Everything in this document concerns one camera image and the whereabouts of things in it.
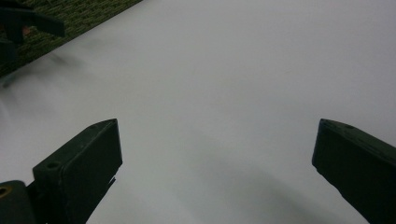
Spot green woven basket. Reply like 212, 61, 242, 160
0, 0, 144, 78

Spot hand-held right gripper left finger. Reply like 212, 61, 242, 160
27, 118, 123, 224

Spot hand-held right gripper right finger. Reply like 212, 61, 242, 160
312, 118, 396, 224

